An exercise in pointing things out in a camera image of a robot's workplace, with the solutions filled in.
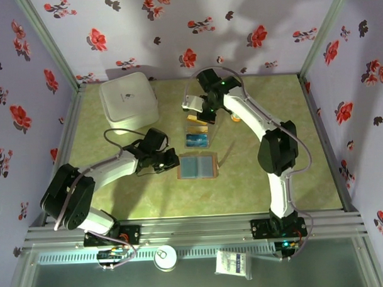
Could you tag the wide aluminium base rail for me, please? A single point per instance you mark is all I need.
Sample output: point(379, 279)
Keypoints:
point(194, 228)

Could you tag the round tin can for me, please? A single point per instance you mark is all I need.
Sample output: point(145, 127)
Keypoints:
point(165, 259)

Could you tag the aluminium corner post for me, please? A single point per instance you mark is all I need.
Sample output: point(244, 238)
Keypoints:
point(322, 35)
point(50, 44)

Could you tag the vitamin bottle with orange cap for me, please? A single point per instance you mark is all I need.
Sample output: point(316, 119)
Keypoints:
point(235, 118)

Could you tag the brown card holder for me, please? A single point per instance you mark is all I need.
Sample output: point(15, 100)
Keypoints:
point(189, 167)

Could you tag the aluminium side rail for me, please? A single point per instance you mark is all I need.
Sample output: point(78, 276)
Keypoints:
point(322, 129)
point(70, 129)

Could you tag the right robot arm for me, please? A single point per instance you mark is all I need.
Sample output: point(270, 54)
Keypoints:
point(244, 113)

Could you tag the orange yellow credit card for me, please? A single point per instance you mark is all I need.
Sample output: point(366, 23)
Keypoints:
point(192, 119)

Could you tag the white square lidded box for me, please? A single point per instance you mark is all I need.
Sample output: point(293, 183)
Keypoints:
point(127, 98)

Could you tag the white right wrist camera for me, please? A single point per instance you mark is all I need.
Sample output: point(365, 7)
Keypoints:
point(192, 103)

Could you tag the transparent acrylic card tray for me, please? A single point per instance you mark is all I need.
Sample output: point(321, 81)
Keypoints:
point(214, 133)

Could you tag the white tissue packet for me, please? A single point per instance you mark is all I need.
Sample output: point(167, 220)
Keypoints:
point(233, 265)

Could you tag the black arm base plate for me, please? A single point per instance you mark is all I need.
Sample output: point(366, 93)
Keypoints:
point(131, 235)
point(260, 229)

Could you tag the blue credit card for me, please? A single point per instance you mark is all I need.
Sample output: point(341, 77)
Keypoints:
point(197, 140)

